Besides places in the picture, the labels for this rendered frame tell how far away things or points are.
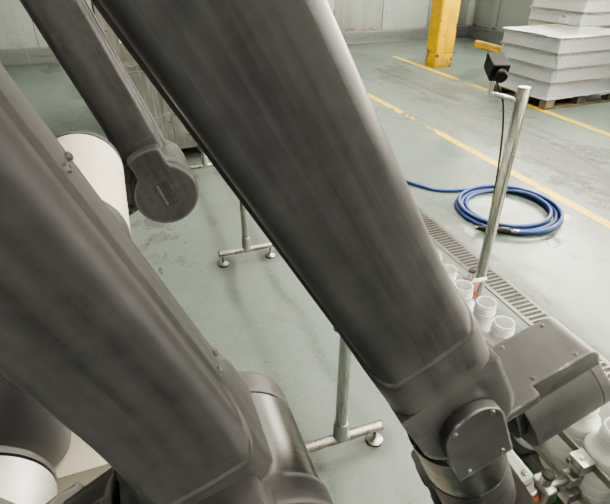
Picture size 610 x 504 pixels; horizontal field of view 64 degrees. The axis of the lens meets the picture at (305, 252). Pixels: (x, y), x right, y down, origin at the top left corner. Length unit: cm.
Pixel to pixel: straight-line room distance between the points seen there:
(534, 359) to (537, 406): 3
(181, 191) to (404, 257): 45
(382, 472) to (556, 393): 176
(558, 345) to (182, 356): 24
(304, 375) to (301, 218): 222
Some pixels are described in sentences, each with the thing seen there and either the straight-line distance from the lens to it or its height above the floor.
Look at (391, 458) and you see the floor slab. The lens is 212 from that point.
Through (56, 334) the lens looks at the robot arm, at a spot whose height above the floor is 161.
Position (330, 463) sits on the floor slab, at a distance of 208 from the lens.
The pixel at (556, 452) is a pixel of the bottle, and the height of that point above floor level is 106.
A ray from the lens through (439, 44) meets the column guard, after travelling 900.
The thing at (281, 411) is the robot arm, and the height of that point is 149.
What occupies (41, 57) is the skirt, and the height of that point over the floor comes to 10.
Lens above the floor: 172
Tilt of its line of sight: 32 degrees down
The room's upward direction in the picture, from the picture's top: straight up
